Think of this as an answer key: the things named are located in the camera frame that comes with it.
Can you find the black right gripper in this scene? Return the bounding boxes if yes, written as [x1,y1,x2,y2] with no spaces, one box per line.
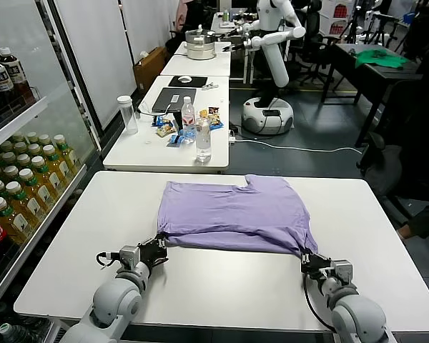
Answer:
[300,251,332,280]

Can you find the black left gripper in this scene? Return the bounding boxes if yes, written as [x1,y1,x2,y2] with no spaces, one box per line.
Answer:
[137,234,169,267]

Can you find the purple T-shirt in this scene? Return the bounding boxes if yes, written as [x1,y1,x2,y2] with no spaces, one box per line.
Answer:
[156,174,319,259]

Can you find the white table with snacks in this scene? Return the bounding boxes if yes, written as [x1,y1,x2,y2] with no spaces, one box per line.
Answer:
[102,74,231,173]

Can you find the clear unlabelled water bottle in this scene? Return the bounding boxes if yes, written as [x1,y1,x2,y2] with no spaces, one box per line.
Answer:
[194,117,213,164]

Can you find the beige snack packet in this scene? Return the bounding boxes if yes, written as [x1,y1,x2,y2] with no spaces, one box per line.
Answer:
[157,121,176,139]

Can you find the red-label water bottle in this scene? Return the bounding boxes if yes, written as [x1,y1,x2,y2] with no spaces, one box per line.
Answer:
[180,96,196,144]

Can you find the tall clear cylinder container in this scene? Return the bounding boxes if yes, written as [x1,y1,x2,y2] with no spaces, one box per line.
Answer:
[117,95,139,136]

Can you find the dark grey laptop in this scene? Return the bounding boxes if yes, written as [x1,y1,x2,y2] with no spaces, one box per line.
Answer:
[152,87,197,114]

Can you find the black mouse pad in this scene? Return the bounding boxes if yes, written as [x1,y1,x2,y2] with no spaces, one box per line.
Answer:
[167,75,209,89]

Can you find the brown cardboard box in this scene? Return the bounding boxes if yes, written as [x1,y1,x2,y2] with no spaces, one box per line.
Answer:
[132,46,167,96]

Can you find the green-cap drink bottle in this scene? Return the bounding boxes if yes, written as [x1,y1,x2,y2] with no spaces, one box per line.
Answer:
[0,323,33,343]

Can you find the white table with pot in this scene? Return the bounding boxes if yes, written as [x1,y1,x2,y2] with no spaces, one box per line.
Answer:
[159,41,232,78]

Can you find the glass-door beverage cabinet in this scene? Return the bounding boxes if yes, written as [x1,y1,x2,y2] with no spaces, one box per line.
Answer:
[0,0,102,343]

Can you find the white wheeled humanoid robot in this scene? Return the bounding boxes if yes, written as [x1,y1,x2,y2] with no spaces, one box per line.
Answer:
[241,0,295,136]

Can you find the silver cooking pot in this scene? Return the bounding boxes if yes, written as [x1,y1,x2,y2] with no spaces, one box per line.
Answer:
[184,24,217,61]

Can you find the black table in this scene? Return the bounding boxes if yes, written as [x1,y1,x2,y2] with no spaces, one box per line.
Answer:
[330,41,429,148]

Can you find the white partition panel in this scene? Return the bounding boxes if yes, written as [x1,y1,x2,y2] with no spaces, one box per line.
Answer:
[121,0,173,66]
[53,0,137,134]

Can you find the green cloth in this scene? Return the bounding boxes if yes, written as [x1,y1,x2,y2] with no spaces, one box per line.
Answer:
[355,49,409,69]

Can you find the black office chair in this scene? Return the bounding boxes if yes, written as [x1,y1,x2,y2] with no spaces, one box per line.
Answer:
[289,0,339,89]

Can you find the dark tea bottle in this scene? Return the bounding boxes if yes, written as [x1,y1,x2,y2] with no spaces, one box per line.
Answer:
[0,53,16,110]
[0,46,35,104]

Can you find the person in pink top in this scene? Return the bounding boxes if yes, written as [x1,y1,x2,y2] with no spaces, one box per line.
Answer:
[174,0,190,34]

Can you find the red-print white cartons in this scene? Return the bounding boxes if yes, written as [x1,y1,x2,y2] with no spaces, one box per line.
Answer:
[320,0,350,36]

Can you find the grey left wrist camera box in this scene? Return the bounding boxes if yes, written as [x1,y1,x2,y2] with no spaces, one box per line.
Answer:
[118,244,141,267]

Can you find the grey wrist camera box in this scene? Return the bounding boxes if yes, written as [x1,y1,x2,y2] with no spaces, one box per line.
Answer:
[330,259,354,283]
[118,244,141,267]

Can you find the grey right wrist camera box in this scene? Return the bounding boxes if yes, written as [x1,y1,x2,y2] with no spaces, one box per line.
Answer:
[330,259,354,283]

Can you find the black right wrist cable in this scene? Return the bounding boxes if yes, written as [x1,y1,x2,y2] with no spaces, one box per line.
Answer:
[302,274,337,334]

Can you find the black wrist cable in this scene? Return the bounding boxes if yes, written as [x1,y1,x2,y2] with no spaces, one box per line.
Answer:
[302,274,337,334]
[96,252,121,269]

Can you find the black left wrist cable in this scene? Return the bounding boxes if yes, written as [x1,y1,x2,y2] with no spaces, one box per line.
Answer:
[96,252,121,269]

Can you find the white floor cable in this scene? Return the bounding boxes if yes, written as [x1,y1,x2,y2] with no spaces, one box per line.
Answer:
[235,137,363,154]

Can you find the white charging cable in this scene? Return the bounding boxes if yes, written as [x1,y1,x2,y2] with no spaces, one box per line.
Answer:
[137,101,173,117]

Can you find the black camera tripod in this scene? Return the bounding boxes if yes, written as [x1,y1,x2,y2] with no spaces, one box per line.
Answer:
[341,0,365,44]

